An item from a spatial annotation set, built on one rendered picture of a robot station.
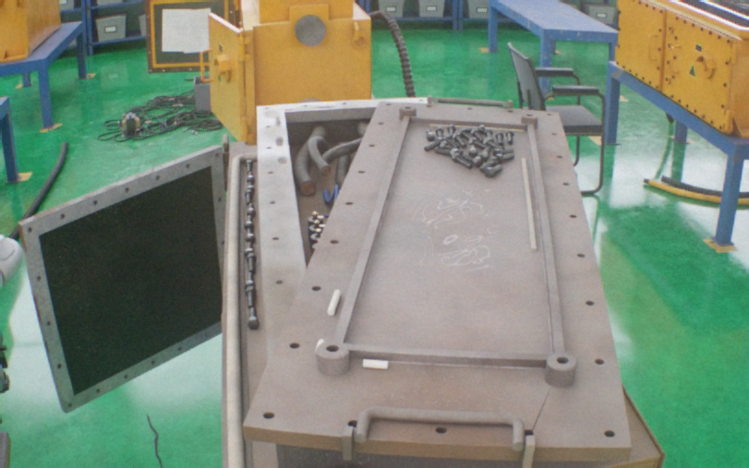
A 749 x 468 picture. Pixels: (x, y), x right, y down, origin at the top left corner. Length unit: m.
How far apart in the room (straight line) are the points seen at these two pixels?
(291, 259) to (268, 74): 2.63
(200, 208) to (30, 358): 1.72
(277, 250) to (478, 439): 0.58
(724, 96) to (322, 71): 2.24
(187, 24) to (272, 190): 3.84
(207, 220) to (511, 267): 1.16
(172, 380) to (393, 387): 2.46
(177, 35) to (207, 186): 3.27
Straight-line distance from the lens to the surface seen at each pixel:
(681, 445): 3.16
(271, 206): 1.54
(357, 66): 3.96
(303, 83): 3.95
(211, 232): 2.29
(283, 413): 0.97
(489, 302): 1.19
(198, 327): 2.37
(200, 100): 6.75
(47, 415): 3.35
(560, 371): 1.01
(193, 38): 5.39
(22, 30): 7.18
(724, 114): 4.65
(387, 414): 0.95
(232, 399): 1.18
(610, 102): 6.10
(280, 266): 1.33
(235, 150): 2.17
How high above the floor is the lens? 1.96
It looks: 26 degrees down
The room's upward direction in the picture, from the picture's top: straight up
